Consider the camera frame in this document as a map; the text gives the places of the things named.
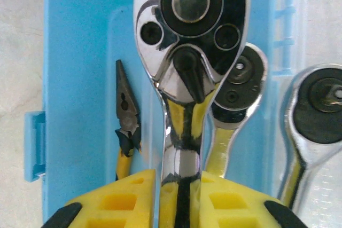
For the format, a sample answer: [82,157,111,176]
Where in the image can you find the light blue plastic toolbox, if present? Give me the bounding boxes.
[24,0,299,228]

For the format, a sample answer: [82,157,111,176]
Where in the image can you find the ratchet wrench green handle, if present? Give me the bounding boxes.
[133,0,252,228]

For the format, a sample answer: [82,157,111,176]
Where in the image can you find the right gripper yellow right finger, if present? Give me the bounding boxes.
[199,170,308,228]

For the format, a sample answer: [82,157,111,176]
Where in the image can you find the yellow black handled pliers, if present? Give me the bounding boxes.
[114,59,142,182]

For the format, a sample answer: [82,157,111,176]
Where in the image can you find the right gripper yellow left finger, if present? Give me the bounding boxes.
[42,169,159,228]

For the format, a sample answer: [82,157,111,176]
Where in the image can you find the large ratchet wrench red handle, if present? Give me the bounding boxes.
[276,64,342,210]

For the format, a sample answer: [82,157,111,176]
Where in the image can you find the ratchet wrench red black handle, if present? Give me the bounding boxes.
[204,42,269,180]

